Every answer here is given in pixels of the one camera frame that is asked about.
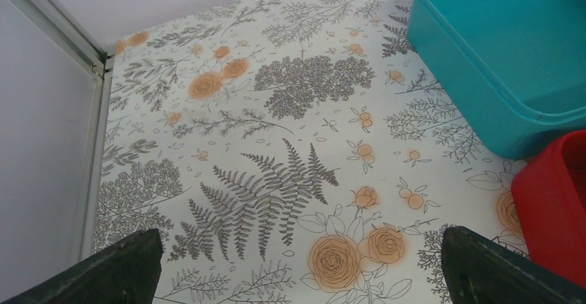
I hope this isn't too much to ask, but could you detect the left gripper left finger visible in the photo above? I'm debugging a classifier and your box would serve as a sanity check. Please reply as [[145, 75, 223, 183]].
[[4, 229, 163, 303]]

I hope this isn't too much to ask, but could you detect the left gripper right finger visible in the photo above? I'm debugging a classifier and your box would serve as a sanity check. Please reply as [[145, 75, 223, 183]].
[[441, 227, 585, 303]]

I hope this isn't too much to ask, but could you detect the floral patterned table mat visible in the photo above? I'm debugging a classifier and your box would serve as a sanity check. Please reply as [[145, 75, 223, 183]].
[[91, 0, 527, 303]]

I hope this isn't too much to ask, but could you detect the red plastic tray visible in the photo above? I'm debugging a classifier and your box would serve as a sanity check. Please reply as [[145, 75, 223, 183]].
[[511, 131, 585, 286]]

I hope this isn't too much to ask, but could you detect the aluminium corner post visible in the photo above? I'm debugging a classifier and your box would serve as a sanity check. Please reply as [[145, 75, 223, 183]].
[[0, 0, 115, 262]]

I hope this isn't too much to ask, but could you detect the teal plastic box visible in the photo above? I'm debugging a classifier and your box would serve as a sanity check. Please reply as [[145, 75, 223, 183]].
[[408, 0, 585, 159]]

